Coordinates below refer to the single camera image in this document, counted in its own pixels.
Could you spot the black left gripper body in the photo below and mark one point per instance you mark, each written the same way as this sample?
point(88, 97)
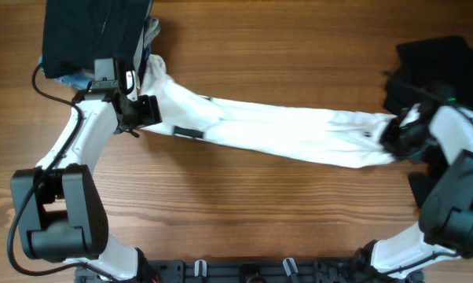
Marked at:
point(143, 113)

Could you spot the folded dark navy garment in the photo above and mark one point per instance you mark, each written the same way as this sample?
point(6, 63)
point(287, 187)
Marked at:
point(77, 32)

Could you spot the folded grey garment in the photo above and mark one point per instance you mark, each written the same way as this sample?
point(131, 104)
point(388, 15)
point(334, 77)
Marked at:
point(149, 31)

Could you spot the folded blue jeans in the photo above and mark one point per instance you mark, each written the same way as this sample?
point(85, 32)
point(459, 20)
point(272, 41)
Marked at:
point(78, 80)

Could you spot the white Puma t-shirt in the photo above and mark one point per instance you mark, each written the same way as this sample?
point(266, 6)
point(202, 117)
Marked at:
point(316, 135)

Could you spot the black garment pile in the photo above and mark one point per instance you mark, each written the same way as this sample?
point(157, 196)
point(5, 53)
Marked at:
point(443, 67)

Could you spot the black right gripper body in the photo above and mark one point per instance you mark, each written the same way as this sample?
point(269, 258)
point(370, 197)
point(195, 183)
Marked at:
point(412, 141)

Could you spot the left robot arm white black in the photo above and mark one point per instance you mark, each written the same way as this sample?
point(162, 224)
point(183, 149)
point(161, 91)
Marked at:
point(60, 222)

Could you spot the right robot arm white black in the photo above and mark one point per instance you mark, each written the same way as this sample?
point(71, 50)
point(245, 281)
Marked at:
point(445, 227)

